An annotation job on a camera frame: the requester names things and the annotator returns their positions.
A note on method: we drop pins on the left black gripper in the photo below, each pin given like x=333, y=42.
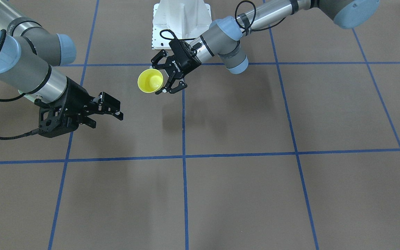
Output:
x=183, y=64

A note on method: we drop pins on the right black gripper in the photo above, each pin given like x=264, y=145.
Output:
x=76, y=96

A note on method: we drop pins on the yellow plastic cup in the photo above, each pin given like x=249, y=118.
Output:
x=150, y=80

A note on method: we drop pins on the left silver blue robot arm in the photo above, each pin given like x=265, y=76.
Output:
x=222, y=37

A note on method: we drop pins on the brown paper table mat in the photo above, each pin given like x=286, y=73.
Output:
x=299, y=152

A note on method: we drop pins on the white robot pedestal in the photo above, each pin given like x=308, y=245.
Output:
x=188, y=19

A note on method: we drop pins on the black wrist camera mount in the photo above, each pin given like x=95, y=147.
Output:
x=53, y=122

